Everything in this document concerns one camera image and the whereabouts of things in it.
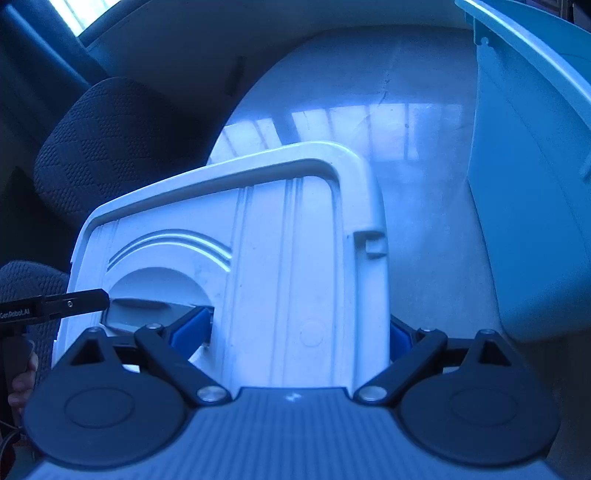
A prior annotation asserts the bright window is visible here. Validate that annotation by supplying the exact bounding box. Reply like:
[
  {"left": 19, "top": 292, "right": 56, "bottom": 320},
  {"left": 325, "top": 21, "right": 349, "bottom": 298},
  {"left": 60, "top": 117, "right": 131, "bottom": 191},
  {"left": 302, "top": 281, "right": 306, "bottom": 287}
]
[{"left": 48, "top": 0, "right": 123, "bottom": 37}]

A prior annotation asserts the person's left hand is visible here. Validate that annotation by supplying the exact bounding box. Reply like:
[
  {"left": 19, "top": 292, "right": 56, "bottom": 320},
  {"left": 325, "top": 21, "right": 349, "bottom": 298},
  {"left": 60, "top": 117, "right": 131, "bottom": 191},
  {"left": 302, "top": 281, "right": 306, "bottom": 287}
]
[{"left": 8, "top": 351, "right": 39, "bottom": 411}]

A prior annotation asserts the glossy marble desktop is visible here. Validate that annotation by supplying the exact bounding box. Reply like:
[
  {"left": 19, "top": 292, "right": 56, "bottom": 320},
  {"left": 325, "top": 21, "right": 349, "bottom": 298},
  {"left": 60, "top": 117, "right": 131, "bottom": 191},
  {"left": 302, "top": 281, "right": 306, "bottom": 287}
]
[{"left": 205, "top": 28, "right": 509, "bottom": 352}]

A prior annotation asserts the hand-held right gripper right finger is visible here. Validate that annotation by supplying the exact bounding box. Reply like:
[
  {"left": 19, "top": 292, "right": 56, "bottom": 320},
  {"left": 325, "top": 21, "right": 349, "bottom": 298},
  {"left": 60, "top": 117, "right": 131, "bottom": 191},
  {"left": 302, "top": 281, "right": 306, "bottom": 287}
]
[{"left": 353, "top": 315, "right": 517, "bottom": 407}]

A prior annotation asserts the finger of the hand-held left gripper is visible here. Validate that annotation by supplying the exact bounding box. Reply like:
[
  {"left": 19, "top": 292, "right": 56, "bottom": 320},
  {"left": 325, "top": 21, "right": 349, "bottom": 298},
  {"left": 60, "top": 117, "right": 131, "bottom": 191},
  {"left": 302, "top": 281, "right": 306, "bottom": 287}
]
[{"left": 41, "top": 288, "right": 112, "bottom": 321}]

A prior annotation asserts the white plastic box lid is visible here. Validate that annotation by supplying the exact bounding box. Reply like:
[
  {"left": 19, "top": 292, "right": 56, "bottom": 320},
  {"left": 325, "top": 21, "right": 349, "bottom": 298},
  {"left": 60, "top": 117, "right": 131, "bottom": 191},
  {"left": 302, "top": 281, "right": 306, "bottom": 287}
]
[{"left": 55, "top": 141, "right": 392, "bottom": 393}]

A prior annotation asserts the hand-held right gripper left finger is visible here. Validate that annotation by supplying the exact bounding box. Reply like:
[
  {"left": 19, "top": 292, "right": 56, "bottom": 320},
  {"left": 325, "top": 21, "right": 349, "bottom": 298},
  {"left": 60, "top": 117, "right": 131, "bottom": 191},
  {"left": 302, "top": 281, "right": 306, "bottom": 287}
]
[{"left": 68, "top": 305, "right": 232, "bottom": 408}]

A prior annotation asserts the chair with grey knitted cover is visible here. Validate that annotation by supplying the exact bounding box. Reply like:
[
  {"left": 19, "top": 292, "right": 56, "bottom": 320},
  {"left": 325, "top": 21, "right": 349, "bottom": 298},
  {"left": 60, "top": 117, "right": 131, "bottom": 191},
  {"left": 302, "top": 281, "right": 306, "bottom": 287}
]
[
  {"left": 0, "top": 261, "right": 71, "bottom": 384},
  {"left": 34, "top": 76, "right": 225, "bottom": 232}
]

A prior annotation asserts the teal plastic storage box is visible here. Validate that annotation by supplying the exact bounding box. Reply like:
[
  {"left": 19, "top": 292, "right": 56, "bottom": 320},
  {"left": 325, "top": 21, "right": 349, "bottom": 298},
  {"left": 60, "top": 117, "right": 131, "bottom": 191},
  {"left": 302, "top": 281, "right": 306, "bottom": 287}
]
[{"left": 455, "top": 0, "right": 591, "bottom": 344}]

